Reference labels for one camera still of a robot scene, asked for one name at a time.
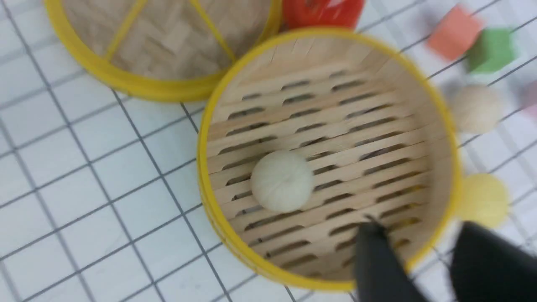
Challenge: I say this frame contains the bamboo steamer lid yellow rim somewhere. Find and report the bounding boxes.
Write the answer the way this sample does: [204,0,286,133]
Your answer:
[44,0,282,102]

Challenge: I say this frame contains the bamboo steamer tray yellow rim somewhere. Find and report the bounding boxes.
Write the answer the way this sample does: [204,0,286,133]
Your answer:
[196,27,462,291]

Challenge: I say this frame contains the green cube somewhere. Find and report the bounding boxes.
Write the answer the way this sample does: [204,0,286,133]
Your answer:
[466,27,517,74]

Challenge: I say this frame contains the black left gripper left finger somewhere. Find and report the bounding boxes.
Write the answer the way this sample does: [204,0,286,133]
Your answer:
[354,216,428,302]

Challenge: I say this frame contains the cream bun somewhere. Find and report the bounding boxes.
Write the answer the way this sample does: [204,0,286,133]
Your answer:
[449,84,504,135]

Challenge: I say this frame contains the orange cube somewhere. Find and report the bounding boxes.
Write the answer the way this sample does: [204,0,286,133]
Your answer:
[426,4,484,61]

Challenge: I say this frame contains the white bun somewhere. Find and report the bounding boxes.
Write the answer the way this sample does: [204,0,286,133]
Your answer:
[250,150,314,213]

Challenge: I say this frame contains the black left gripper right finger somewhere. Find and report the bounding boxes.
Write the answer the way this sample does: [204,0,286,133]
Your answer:
[449,221,537,302]

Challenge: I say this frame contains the yellow bun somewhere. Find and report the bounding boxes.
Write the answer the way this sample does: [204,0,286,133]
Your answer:
[455,174,510,228]

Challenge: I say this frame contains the red tomato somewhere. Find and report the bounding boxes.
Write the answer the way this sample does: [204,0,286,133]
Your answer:
[282,0,365,29]

